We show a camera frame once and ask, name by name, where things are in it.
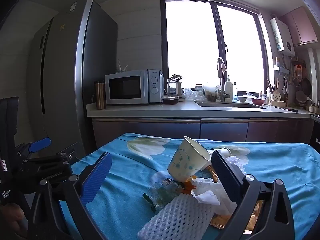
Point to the person's left hand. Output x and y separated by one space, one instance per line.
12 216

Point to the white slotted spatula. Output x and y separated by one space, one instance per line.
276 95

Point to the copper travel tumbler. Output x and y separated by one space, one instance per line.
100 95

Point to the paper cup blue dots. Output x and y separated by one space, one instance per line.
185 160

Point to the white foam fruit net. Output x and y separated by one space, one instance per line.
175 217

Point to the white tissue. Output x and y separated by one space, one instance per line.
207 192

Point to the glass kettle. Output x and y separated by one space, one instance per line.
175 86

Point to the kitchen sink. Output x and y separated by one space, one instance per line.
230 105

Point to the glass jar dark lid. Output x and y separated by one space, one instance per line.
198 87

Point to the orange peel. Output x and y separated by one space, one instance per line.
187 187

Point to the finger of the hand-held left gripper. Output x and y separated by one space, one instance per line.
40 144
63 153

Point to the black oven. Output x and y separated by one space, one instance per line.
315 132

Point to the dark framed window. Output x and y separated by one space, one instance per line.
190 42

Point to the white soap bottle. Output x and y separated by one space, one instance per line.
228 90

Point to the clear wrapper green edge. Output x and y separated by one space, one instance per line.
162 192

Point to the dark round food container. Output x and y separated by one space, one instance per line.
170 100

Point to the blue floral cloth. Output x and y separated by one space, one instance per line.
130 165

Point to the kitchen counter with cabinets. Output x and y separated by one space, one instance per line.
150 130

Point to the white lacy wrapper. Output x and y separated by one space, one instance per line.
236 163

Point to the metal kitchen faucet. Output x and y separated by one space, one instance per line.
221 90

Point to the red bowl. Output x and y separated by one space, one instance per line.
257 101

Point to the clear plastic bag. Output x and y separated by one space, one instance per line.
193 95

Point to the grey refrigerator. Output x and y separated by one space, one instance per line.
65 67

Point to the white bowl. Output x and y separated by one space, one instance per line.
242 99

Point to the rag on faucet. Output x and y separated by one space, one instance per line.
222 67

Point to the utensil holder with utensils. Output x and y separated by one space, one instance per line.
269 91

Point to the orange grater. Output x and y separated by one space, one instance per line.
298 70

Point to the white microwave oven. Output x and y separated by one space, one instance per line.
125 87

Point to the plastic covered bowl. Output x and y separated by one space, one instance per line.
211 93

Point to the hanging frying pan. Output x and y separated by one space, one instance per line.
306 86

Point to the white water heater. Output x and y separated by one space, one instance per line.
282 36

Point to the small white ornament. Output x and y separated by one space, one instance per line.
121 67

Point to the pink wall cabinet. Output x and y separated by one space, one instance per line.
300 25

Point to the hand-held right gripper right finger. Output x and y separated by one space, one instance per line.
226 177

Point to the cream round container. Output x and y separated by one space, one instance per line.
278 103

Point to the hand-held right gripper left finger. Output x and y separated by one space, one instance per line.
97 177

